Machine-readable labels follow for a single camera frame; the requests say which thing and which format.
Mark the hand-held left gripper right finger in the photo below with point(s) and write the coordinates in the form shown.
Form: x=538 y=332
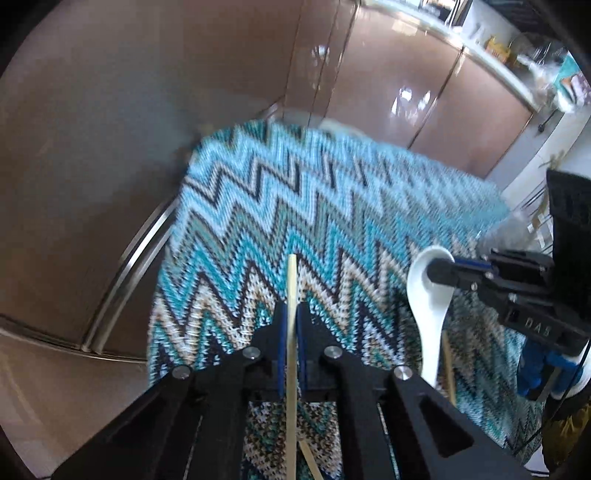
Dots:
x=302 y=350

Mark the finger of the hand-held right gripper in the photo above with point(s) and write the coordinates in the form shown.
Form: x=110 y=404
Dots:
x=457 y=276
x=473 y=264

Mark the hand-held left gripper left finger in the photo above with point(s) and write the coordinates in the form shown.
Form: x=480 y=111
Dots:
x=280 y=350

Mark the white ceramic spoon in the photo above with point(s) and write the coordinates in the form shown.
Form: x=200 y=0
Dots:
x=427 y=323

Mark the light wooden chopstick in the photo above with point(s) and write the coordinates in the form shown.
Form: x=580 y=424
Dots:
x=291 y=286

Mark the set of wooden chopsticks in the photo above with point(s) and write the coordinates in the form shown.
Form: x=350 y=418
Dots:
x=449 y=369

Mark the person's right hand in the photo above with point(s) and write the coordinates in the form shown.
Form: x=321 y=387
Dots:
x=531 y=374

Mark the person's olive trousers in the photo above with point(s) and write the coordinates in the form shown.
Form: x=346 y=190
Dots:
x=570 y=434

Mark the chevron knit table cloth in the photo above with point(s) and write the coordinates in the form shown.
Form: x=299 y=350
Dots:
x=277 y=207

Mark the teal printed package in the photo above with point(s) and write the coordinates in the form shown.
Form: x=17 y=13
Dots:
x=570 y=81

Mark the yellow box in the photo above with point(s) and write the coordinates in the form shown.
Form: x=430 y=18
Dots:
x=498 y=50

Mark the black wall plug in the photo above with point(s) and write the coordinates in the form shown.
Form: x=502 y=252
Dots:
x=540 y=127

